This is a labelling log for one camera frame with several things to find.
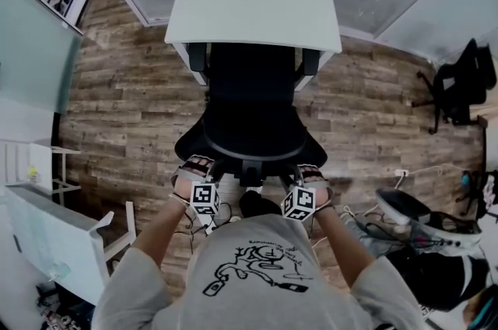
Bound white desk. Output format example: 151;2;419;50
163;0;343;92

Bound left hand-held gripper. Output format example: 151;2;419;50
172;167;222;237

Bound frosted glass door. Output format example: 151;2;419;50
0;0;83;115

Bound person's right hand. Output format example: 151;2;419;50
296;163;335;214

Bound white cloth-covered table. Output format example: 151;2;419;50
3;182;137;306

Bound patterned white cloth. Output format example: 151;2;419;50
482;170;498;223

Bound person's left hand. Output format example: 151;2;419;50
172;154;215;205

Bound person's right forearm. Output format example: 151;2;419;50
313;205;381;293

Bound black armrest office chair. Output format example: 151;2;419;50
174;42;328;189

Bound black tripod with blue device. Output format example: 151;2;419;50
457;170;486;219

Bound person's grey printed shirt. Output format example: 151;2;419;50
91;213;429;330

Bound black jacket with white stripe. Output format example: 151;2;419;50
383;248;491;314

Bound white cable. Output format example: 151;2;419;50
340;163;464;223

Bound person's black trousers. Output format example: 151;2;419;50
238;190;284;220

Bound black high-back swivel chair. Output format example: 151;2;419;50
411;38;498;135

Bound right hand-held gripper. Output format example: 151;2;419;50
279;176;335;223

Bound clear glass cup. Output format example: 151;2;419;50
48;262;73;281

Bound person's left forearm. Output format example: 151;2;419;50
134;195;191;275

